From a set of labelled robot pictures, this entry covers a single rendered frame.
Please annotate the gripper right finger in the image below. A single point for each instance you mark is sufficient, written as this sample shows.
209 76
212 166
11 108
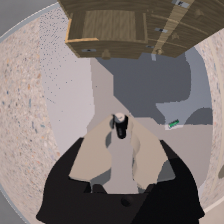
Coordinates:
156 163

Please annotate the black aa battery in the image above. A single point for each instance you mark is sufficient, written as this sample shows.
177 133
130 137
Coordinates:
120 125

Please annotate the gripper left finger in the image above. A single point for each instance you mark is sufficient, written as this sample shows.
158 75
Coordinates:
85 163

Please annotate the wooden chest of drawers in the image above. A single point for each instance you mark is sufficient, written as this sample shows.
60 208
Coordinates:
148 13

